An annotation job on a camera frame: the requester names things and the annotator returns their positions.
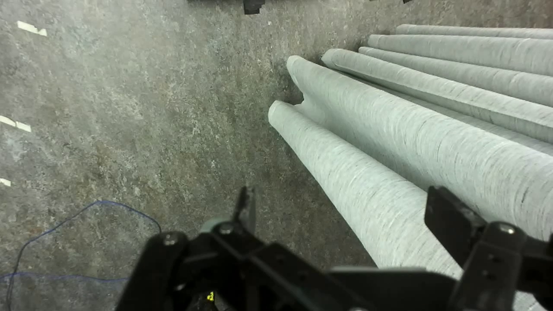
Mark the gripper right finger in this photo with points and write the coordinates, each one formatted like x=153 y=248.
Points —
x=484 y=250

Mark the grey curtain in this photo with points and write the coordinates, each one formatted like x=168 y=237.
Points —
x=432 y=142

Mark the strip of white tape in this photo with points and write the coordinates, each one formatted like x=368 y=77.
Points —
x=15 y=124
x=31 y=28
x=4 y=182

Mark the black furniture foot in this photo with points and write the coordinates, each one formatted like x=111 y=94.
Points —
x=252 y=5

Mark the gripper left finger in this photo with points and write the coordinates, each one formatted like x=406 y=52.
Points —
x=224 y=263

